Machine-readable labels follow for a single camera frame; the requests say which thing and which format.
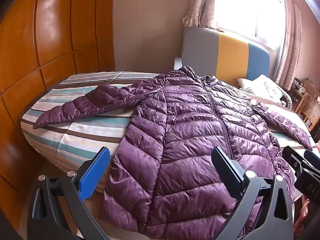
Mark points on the grey patterned pillow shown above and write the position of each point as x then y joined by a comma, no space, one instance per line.
246,84

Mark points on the white printed pillow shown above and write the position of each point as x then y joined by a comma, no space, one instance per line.
266,86

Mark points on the pink striped curtain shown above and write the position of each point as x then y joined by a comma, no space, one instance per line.
292,35

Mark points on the wooden wardrobe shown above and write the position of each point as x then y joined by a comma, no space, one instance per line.
50,42

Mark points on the grey yellow blue headboard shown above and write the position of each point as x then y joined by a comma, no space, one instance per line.
232,55

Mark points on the grey ribbed round object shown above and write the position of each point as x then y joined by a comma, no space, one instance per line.
287,100

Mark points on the pink star-patterned curtain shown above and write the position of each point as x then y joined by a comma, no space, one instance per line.
200,2

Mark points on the desk clutter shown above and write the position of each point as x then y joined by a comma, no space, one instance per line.
303,85

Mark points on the bed with striped bedspread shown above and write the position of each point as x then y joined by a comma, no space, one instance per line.
80,135

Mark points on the bright window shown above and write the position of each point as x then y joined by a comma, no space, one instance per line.
250,7

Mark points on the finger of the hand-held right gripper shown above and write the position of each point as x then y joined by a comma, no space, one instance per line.
313,160
295,160

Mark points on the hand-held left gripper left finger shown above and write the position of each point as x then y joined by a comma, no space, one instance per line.
93,172

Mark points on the rattan chair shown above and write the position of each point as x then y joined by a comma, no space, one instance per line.
308,108

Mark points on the person's right hand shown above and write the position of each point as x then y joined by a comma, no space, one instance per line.
302,217

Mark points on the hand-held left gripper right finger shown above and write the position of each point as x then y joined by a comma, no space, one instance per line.
231,171

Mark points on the grey fabric block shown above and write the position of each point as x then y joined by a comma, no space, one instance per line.
178,63

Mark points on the purple quilted puffer jacket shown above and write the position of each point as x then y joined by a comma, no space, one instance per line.
185,130

